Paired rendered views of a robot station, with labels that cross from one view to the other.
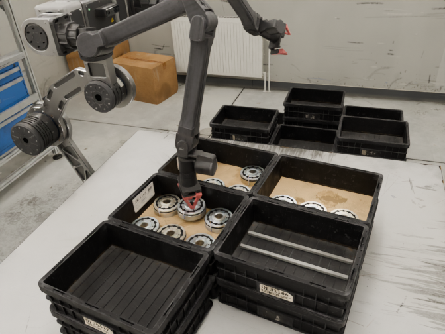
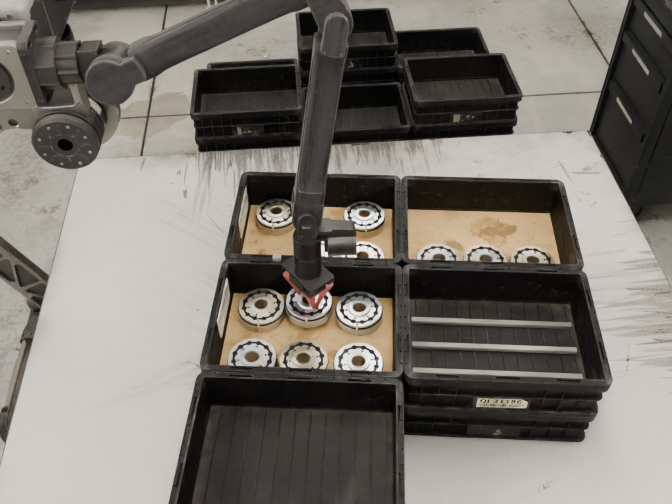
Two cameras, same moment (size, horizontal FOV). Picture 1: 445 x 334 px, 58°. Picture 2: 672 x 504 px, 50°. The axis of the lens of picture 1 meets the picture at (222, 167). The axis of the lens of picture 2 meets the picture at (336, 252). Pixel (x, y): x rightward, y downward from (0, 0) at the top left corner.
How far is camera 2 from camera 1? 0.61 m
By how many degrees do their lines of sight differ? 23
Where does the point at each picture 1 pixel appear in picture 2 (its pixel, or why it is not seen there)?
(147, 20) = (230, 26)
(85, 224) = (105, 375)
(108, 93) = (89, 135)
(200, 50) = (335, 68)
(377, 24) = not seen: outside the picture
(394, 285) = (608, 333)
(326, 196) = (485, 228)
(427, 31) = not seen: outside the picture
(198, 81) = (331, 116)
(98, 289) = (242, 486)
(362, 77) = not seen: outside the picture
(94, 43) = (126, 79)
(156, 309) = (351, 485)
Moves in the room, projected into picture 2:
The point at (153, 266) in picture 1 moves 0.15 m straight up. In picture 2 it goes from (302, 420) to (299, 377)
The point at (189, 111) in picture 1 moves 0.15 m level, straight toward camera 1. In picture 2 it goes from (316, 166) to (358, 214)
